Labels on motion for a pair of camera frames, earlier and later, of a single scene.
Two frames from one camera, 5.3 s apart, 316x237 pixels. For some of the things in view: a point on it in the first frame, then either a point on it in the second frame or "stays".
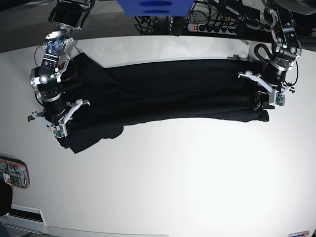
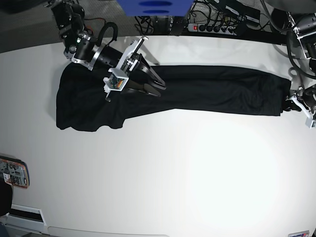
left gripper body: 56,107 → 110,57
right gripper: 272,73 → 309,97
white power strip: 213,28 stays
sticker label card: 300,234 stays
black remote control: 177,25 stays
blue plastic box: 156,8 stays
